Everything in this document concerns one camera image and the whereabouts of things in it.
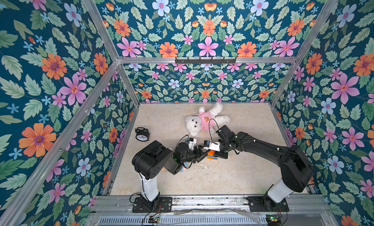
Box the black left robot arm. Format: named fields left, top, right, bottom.
left=131, top=138, right=209, bottom=205

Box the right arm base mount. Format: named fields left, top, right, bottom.
left=246, top=194, right=289, bottom=212

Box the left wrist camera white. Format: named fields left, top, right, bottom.
left=188, top=138, right=197, bottom=151

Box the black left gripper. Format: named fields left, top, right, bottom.
left=179, top=146, right=206, bottom=165

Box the black alarm clock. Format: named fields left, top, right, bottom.
left=135, top=127, right=150, bottom=142

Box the black bracket on rail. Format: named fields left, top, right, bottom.
left=174, top=57, right=237, bottom=65

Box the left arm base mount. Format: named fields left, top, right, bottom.
left=132, top=195, right=173, bottom=213

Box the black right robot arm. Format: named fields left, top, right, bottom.
left=216, top=125, right=315, bottom=205

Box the white teddy bear pink shirt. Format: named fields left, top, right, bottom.
left=185, top=102, right=230, bottom=137

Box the aluminium front rail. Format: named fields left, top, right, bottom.
left=86, top=194, right=339, bottom=226

